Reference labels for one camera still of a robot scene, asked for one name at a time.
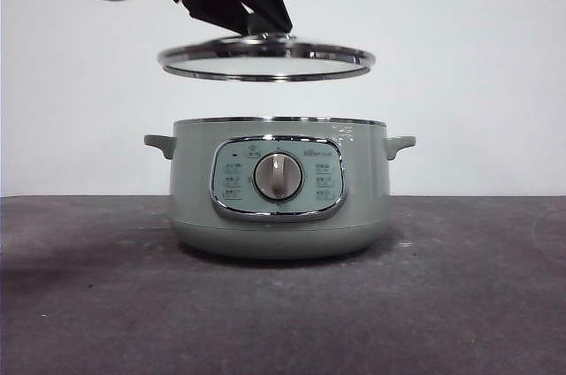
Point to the pale green electric pot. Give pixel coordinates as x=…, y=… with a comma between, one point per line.
x=367, y=198

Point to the glass lid with green knob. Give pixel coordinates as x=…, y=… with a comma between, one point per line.
x=265, y=64

